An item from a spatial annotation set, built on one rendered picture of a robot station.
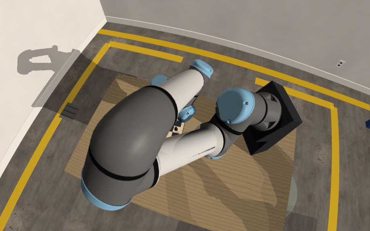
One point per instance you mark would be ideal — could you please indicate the black and cream chessboard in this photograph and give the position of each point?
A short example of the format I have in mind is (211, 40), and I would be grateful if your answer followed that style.
(179, 126)

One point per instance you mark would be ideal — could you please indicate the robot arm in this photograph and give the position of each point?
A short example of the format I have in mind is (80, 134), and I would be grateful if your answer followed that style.
(129, 149)

